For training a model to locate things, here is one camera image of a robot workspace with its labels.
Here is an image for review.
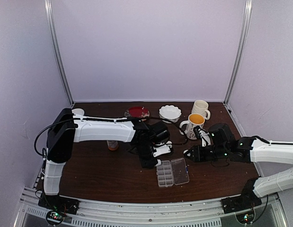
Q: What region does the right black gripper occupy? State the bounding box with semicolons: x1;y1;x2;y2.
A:
185;145;229;163

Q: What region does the clear plastic pill organizer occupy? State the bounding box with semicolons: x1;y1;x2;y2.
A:
156;157;189;188

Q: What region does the small white bottle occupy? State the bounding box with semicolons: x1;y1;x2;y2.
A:
156;159;161;166

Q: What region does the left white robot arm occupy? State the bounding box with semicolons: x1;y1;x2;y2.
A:
43;108;172;210

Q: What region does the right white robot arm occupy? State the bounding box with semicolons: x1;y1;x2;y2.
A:
184;123;293;209

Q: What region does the floral mug yellow inside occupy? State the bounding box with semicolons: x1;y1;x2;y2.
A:
179;113;205;140

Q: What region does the grey lid vitamin bottle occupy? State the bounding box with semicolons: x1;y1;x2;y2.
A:
107;140;119;151

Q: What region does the white scalloped bowl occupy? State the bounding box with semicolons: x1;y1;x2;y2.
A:
159;105;182;123

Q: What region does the cream ribbed mug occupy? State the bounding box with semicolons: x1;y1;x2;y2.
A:
191;100;211;120

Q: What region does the red floral plate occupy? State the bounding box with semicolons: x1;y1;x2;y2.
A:
124;106;150;121

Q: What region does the white ceramic rice bowl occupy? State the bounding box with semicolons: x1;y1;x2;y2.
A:
71;108;85;116

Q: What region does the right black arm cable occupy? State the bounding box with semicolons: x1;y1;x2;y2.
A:
252;135;293;146

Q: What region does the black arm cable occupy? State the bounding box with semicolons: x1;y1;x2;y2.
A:
252;135;293;146
34;114;188;157

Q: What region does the front aluminium rail base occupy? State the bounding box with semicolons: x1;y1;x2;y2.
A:
17;184;288;227

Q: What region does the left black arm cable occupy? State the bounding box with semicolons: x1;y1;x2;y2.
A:
34;114;188;157

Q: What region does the right aluminium frame post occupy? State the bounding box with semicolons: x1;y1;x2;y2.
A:
223;0;253;106

